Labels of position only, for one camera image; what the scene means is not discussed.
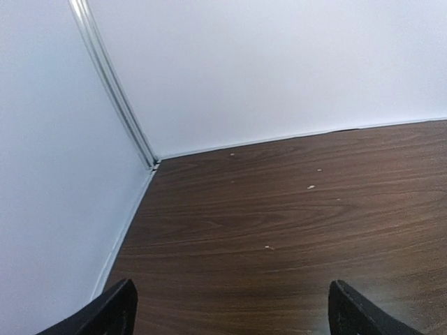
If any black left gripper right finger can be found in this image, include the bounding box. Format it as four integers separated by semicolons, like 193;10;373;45
328;280;420;335

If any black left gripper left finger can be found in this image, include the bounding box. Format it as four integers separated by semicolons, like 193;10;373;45
41;279;137;335

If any aluminium corner post left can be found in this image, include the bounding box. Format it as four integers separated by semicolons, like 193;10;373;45
69;0;159;171

